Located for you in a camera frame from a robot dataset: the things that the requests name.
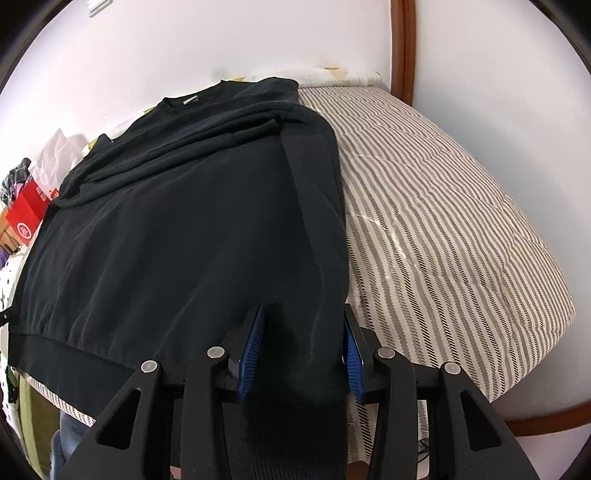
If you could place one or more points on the person's blue jeans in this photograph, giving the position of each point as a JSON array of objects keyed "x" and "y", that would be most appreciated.
[{"x": 69, "y": 443}]

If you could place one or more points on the grey plaid cloth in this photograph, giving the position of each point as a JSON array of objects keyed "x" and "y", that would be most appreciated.
[{"x": 14, "y": 177}]

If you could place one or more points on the brown wooden door frame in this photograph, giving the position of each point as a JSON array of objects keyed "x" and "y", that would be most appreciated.
[{"x": 406, "y": 46}]

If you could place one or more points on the red paper bag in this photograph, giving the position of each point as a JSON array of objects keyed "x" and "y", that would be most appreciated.
[{"x": 27, "y": 212}]

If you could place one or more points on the white plastic bag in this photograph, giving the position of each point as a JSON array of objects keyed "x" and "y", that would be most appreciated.
[{"x": 57, "y": 152}]

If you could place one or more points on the white light switch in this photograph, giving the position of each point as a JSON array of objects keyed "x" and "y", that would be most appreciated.
[{"x": 99, "y": 7}]

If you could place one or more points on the green blanket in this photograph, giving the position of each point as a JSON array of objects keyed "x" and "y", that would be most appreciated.
[{"x": 32, "y": 415}]

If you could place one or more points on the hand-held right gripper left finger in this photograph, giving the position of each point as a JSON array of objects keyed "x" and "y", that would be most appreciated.
[{"x": 249, "y": 355}]

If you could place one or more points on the wooden headboard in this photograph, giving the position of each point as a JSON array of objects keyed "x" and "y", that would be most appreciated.
[{"x": 5, "y": 235}]

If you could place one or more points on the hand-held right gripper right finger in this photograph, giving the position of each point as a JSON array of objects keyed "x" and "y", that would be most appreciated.
[{"x": 353, "y": 364}]

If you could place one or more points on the brown wooden baseboard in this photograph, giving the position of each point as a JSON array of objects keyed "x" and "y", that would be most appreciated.
[{"x": 545, "y": 417}]

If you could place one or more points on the striped quilted mattress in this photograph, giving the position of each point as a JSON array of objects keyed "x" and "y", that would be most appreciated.
[{"x": 438, "y": 230}]

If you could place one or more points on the black sweatshirt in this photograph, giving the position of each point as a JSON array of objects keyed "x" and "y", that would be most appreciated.
[{"x": 161, "y": 230}]

